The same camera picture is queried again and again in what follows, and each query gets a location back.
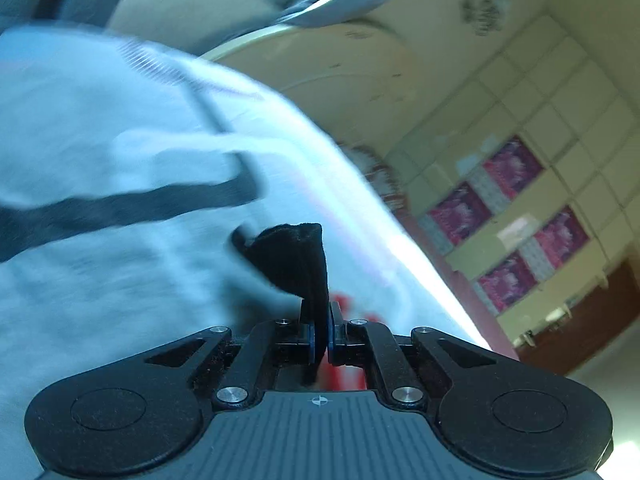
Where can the pink bed headboard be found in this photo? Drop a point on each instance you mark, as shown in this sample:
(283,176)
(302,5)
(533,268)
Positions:
(450,275)

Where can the brown wooden door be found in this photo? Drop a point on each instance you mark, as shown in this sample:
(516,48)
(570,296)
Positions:
(590,320)

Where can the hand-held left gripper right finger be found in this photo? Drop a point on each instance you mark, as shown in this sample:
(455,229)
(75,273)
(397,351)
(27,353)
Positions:
(332,342)

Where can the red black white striped sock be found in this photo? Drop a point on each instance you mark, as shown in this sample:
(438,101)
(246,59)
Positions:
(295,260)

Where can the patterned pillow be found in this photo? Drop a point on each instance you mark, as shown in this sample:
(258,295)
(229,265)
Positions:
(375,170)

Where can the white bed sheet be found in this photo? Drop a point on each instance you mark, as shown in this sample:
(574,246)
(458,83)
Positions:
(100,310)

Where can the pink wall poster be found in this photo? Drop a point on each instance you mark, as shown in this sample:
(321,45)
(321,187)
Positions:
(512,167)
(507,280)
(460,212)
(560,237)

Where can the cream wardrobe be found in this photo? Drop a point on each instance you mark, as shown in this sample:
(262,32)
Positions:
(575,135)

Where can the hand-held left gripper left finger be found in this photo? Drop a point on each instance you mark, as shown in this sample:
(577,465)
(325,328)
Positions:
(312,342)

